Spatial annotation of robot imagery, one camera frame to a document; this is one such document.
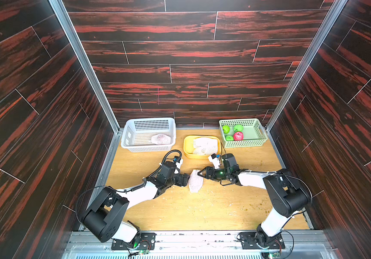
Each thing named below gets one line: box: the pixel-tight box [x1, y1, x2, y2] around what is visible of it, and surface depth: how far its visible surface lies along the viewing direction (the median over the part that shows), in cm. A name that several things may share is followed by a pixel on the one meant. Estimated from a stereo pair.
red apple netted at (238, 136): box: [232, 131, 244, 141], surface depth 110 cm
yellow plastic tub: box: [183, 134, 206, 160], surface depth 107 cm
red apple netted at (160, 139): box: [150, 133, 171, 146], surface depth 107 cm
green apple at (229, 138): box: [225, 134, 235, 142], surface depth 109 cm
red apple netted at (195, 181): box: [188, 169, 204, 194], surface depth 88 cm
